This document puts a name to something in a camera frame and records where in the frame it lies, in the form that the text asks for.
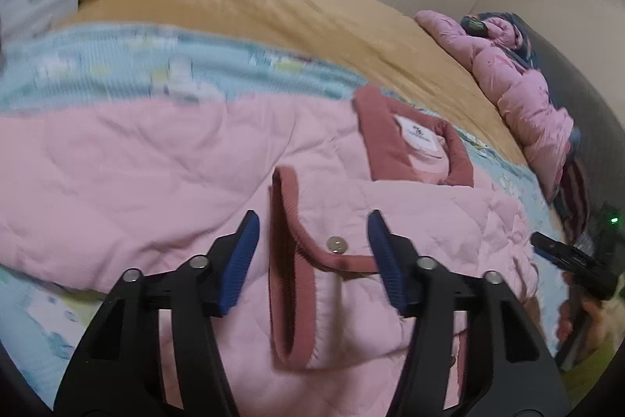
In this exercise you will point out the person's right hand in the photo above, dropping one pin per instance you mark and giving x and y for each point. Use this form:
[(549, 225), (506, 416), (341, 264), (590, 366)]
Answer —
[(581, 317)]

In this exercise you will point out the dark grey headboard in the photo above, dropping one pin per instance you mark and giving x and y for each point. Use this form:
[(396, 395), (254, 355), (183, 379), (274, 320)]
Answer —
[(581, 94)]

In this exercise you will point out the dark blue patterned cloth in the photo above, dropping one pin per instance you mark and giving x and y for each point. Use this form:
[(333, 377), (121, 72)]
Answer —
[(517, 23)]

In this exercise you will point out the blue cartoon cat blanket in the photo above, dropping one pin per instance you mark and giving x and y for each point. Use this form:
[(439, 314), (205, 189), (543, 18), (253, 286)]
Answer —
[(97, 65)]

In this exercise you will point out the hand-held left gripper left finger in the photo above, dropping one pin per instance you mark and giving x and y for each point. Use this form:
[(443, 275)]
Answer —
[(239, 265)]

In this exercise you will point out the pink quilted jacket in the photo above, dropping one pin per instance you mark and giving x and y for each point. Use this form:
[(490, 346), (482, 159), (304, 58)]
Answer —
[(146, 182)]

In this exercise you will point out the pink puffer coat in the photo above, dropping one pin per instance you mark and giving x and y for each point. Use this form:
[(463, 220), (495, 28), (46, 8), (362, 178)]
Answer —
[(517, 94)]

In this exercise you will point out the tan bed cover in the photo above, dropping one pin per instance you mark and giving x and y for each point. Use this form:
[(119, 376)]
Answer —
[(293, 16)]

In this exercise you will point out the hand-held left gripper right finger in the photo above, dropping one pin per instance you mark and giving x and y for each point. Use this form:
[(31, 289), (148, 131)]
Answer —
[(385, 260)]

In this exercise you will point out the person's right forearm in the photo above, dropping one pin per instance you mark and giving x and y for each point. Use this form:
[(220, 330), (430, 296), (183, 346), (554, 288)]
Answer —
[(586, 370)]

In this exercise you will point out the dark striped cloth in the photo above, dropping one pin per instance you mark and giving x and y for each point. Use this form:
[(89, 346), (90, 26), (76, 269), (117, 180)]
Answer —
[(576, 192)]

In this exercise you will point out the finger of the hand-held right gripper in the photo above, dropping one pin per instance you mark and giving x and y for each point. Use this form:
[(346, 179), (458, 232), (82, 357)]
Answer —
[(556, 248)]

